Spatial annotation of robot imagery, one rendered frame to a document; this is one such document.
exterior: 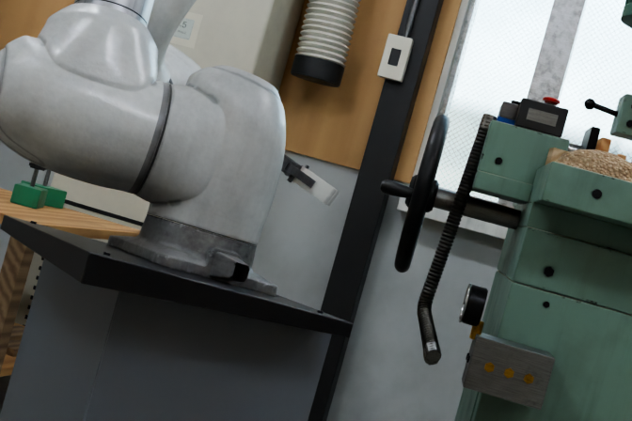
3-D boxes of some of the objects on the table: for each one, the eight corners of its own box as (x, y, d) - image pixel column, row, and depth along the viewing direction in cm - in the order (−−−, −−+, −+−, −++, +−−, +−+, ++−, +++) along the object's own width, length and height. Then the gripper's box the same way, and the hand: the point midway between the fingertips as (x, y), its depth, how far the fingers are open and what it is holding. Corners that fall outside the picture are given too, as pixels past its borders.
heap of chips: (549, 164, 174) (556, 142, 174) (639, 189, 173) (645, 165, 173) (556, 162, 166) (562, 137, 166) (650, 187, 164) (657, 163, 164)
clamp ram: (538, 170, 199) (552, 121, 199) (579, 181, 198) (593, 132, 198) (543, 167, 190) (558, 116, 190) (587, 179, 189) (601, 128, 189)
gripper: (225, 94, 183) (341, 178, 181) (244, 106, 202) (349, 182, 200) (198, 132, 184) (314, 215, 181) (219, 140, 202) (324, 216, 200)
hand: (318, 187), depth 191 cm, fingers open, 6 cm apart
